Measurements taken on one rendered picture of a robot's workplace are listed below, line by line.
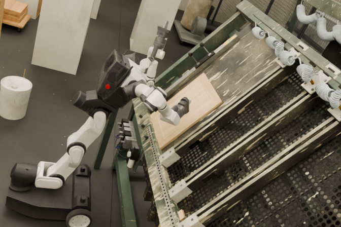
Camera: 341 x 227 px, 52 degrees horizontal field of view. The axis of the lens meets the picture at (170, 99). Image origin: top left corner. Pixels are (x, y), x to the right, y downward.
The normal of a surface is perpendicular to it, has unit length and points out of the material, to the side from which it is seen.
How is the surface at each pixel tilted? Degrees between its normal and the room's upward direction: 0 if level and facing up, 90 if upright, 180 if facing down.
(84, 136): 90
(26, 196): 0
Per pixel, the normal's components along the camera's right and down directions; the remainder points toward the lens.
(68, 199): 0.33, -0.83
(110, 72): 0.21, 0.52
